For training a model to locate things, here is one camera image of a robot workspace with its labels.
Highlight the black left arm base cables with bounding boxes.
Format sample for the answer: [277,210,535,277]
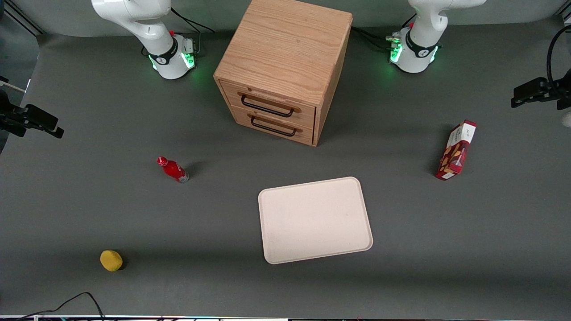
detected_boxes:
[351,13,418,51]

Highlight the cream rectangular tray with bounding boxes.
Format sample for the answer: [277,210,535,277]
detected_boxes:
[258,177,374,265]

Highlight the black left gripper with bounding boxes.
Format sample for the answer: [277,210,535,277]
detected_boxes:
[511,78,571,111]

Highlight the black right arm base cables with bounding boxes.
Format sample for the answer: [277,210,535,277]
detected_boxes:
[169,6,215,57]

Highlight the black arm base cables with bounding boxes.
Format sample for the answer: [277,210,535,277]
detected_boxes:
[169,6,215,57]
[351,13,418,51]

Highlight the small red bottle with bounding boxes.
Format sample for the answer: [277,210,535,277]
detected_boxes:
[157,156,190,184]

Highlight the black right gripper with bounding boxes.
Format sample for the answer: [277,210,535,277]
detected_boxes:
[0,91,65,139]

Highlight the black metal drawer handle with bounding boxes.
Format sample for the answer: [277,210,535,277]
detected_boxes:
[241,95,295,118]
[250,115,298,137]

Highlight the thin black floor cable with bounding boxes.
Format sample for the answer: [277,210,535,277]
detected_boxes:
[17,292,106,321]

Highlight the wooden drawer with notched rim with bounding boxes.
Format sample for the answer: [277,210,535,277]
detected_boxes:
[219,81,317,130]

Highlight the wooden drawer cabinet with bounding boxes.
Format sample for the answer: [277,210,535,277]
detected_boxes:
[213,0,354,147]

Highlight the plain wooden drawer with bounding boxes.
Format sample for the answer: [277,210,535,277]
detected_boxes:
[230,106,314,146]

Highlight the red cookie box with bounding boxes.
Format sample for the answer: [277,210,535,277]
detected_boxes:
[435,119,477,181]

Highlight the yellow round sponge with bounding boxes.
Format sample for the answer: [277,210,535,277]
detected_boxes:
[99,250,124,272]

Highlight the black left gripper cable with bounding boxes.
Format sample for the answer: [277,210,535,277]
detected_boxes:
[546,24,571,86]

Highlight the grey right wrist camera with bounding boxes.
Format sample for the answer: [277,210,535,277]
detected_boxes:
[0,76,31,108]

